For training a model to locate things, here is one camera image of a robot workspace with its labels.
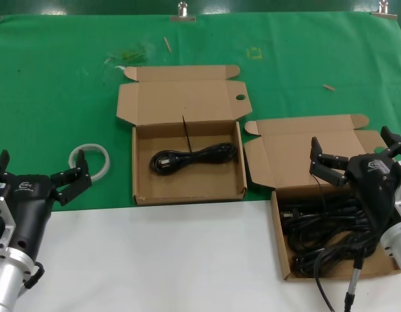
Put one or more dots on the silver metal spring clip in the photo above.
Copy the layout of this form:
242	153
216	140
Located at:
182	18
383	13

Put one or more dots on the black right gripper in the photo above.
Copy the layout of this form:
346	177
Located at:
374	188

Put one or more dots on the wide open cardboard box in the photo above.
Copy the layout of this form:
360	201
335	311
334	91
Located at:
187	97

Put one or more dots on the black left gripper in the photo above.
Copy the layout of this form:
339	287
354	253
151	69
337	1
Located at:
31	201

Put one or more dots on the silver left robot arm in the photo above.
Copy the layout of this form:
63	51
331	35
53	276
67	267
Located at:
8	279

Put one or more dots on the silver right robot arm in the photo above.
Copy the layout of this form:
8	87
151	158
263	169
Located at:
398	243

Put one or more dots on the green table cloth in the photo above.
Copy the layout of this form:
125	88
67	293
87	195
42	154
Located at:
41	81

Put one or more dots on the thin wooden stick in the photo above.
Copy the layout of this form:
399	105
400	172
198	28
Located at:
167	44

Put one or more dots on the clear adhesive tape roll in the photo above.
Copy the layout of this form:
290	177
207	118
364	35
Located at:
104	162

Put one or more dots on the short wooden piece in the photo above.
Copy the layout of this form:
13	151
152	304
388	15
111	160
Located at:
329	87

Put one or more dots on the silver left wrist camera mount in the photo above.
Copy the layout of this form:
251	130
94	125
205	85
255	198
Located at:
5	221

